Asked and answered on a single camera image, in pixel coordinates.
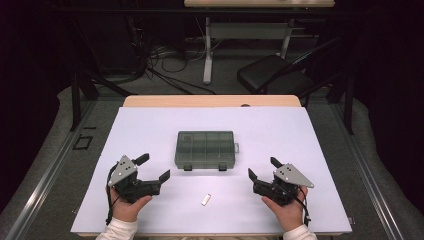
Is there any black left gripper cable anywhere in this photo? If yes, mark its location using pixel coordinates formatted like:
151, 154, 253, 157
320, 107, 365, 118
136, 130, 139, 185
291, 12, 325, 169
105, 162, 122, 226

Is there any grey clear compartment box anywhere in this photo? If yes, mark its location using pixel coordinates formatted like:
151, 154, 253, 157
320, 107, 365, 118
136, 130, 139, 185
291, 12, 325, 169
174, 130, 240, 172

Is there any person's right hand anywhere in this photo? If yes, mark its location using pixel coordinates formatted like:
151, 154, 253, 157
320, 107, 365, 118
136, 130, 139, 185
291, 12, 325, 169
260, 186, 309, 233

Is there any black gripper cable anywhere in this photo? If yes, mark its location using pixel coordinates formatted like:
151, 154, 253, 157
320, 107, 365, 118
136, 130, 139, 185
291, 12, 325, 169
294, 186, 312, 228
105, 162, 122, 226

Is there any bundle of floor cables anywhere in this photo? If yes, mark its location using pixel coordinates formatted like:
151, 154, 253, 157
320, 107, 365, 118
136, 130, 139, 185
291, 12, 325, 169
126, 16, 218, 96

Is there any black metal stand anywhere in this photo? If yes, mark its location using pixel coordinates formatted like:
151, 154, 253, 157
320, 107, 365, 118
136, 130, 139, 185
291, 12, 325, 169
68, 13, 134, 133
328, 73, 355, 136

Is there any wooden table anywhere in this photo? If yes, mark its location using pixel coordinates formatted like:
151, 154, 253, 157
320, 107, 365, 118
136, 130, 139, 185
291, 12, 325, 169
77, 94, 344, 238

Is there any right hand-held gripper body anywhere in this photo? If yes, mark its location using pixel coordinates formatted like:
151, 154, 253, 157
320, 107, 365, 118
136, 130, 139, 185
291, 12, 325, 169
252, 162, 315, 207

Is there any white-legged desk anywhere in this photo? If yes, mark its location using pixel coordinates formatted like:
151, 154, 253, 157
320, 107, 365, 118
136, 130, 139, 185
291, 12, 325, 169
183, 0, 336, 85

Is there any black folding chair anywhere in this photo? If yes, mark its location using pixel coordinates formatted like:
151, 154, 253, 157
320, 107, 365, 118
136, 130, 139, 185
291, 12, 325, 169
236, 37, 351, 101

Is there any white board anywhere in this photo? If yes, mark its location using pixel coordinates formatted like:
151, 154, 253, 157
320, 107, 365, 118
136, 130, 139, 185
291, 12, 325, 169
70, 106, 353, 234

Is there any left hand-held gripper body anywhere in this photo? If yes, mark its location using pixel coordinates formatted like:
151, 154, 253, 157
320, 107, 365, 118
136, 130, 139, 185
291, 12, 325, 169
107, 154, 162, 205

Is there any person's left hand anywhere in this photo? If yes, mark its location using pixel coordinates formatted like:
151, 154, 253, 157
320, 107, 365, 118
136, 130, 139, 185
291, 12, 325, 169
109, 187, 154, 223

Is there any aluminium floor rail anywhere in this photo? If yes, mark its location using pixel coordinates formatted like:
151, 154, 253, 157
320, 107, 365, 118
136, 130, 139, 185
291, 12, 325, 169
328, 103, 406, 240
6, 99, 98, 240

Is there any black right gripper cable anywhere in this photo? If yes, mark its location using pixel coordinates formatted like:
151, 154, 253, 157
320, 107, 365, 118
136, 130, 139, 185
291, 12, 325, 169
294, 186, 312, 228

